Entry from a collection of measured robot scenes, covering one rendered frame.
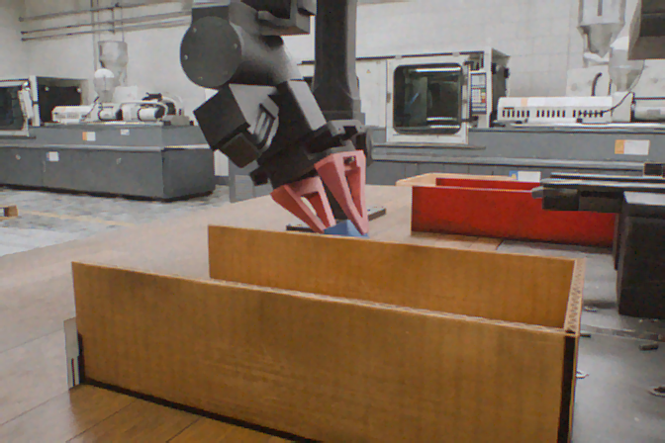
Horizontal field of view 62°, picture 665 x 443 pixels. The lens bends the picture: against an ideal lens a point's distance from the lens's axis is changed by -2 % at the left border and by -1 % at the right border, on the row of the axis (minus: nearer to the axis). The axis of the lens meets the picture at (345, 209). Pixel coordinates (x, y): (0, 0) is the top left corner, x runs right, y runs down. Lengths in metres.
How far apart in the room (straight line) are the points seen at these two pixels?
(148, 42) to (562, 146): 7.31
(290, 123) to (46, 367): 0.27
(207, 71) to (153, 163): 6.87
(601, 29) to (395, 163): 2.20
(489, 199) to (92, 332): 0.50
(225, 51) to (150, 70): 9.76
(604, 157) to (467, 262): 4.70
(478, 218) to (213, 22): 0.40
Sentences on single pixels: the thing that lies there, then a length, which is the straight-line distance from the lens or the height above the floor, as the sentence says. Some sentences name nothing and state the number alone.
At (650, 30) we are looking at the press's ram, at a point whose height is 1.11.
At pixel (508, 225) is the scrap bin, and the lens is 0.70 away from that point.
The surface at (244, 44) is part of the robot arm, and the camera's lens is 0.46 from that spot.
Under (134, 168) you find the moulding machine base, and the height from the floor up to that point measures 0.43.
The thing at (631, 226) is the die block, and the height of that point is 0.97.
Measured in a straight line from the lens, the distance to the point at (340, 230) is 0.51.
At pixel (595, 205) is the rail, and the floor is 0.97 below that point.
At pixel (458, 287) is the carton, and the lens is 0.34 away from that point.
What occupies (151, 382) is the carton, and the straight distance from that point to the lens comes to 0.31.
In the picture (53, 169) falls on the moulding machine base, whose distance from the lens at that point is 8.91.
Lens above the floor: 1.04
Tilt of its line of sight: 9 degrees down
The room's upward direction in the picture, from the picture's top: straight up
